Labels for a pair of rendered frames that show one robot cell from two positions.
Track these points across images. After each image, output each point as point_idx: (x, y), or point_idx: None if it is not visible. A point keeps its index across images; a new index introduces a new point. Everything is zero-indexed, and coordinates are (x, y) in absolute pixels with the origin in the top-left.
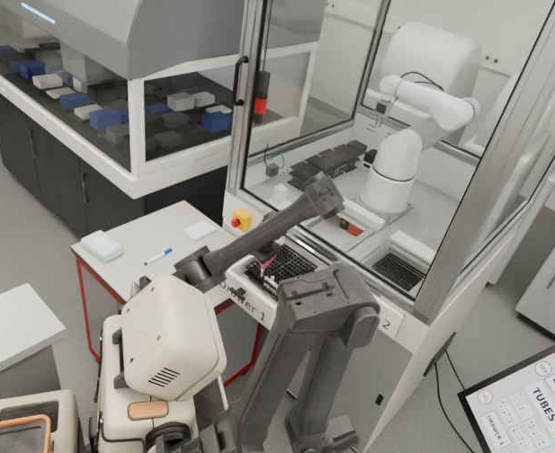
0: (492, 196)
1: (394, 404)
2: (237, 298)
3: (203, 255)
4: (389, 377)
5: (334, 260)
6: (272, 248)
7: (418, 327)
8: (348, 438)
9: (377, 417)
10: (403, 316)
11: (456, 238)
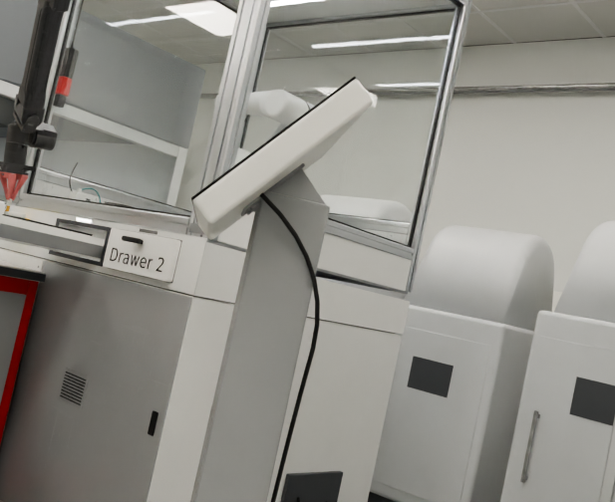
0: (248, 35)
1: (192, 482)
2: None
3: None
4: (164, 367)
5: (112, 216)
6: (21, 158)
7: (195, 247)
8: None
9: (150, 467)
10: (179, 241)
11: (224, 100)
